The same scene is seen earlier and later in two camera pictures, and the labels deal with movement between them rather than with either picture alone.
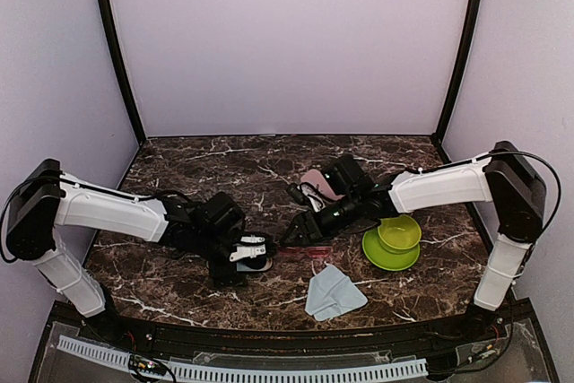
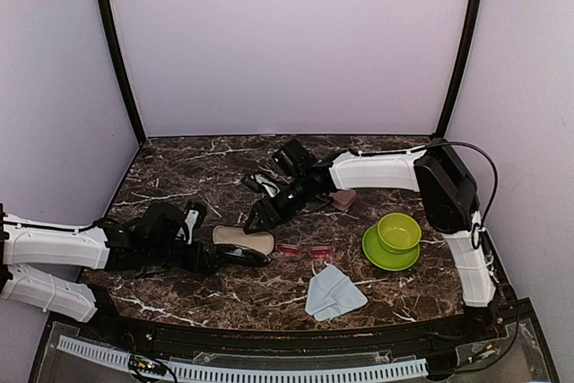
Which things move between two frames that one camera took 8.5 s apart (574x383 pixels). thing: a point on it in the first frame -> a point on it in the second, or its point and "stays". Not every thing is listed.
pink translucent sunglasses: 315,251 stays
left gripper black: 226,277 -> 195,263
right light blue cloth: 331,293 stays
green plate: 384,258 stays
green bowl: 399,235 stays
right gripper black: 304,221 -> 267,222
